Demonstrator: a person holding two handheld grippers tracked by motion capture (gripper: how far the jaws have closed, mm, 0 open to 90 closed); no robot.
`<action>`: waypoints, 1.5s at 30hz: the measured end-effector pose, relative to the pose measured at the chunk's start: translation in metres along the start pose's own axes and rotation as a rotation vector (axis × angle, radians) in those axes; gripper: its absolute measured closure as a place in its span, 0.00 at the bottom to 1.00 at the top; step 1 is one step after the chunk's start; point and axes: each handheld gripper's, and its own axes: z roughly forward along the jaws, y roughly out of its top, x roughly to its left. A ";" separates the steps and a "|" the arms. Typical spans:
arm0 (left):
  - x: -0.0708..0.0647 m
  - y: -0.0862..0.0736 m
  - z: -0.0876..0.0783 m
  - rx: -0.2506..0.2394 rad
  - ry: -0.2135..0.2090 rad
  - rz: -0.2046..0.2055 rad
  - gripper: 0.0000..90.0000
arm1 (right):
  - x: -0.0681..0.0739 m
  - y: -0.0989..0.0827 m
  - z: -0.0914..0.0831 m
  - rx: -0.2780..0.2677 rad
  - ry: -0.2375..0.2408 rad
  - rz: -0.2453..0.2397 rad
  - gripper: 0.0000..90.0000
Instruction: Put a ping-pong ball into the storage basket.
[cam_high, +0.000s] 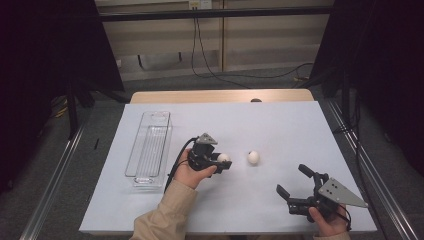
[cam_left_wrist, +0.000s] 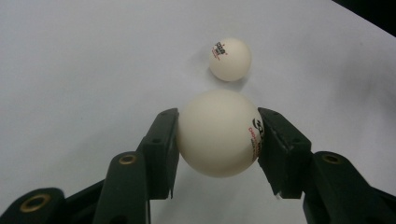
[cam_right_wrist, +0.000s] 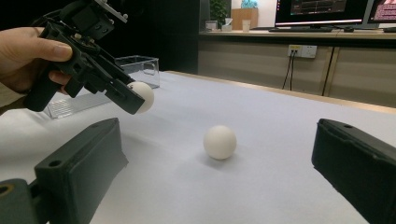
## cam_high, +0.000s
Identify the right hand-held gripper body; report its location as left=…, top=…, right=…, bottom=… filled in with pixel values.
left=287, top=172, right=370, bottom=224

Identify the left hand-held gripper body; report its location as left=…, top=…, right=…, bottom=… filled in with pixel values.
left=187, top=132, right=221, bottom=173

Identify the white egg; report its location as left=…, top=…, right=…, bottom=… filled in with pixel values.
left=247, top=150, right=261, bottom=165

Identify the clear plastic storage bin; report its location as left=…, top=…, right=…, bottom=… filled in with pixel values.
left=124, top=110, right=173, bottom=189

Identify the person's left hand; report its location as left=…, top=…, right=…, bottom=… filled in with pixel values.
left=173, top=157, right=218, bottom=191

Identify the person's right hand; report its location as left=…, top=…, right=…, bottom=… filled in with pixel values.
left=307, top=203, right=352, bottom=238

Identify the white table mat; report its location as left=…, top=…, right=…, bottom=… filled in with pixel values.
left=79, top=100, right=378, bottom=234

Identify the wooden table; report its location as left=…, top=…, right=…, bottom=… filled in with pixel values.
left=129, top=88, right=315, bottom=105

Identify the black curtain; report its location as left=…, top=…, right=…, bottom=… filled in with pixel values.
left=309, top=0, right=424, bottom=176
left=0, top=0, right=126, bottom=196

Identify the black metal stand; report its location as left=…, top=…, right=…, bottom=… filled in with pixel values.
left=64, top=79, right=88, bottom=140

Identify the black horizontal metal bar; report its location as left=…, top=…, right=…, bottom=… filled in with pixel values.
left=98, top=5, right=335, bottom=23

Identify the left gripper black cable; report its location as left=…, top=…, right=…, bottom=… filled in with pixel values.
left=163, top=136, right=200, bottom=194

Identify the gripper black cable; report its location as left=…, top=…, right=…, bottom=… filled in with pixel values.
left=163, top=136, right=200, bottom=194
left=335, top=203, right=353, bottom=233

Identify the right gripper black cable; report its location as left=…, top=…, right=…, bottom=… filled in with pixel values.
left=335, top=203, right=353, bottom=233

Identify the aluminium floor rail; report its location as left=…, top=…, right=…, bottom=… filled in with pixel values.
left=19, top=122, right=86, bottom=240
left=324, top=99, right=414, bottom=240

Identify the black power cable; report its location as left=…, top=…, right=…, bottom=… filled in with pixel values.
left=195, top=17, right=315, bottom=80
left=190, top=17, right=252, bottom=90

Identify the white wall socket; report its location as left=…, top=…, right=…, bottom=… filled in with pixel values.
left=188, top=0, right=214, bottom=11

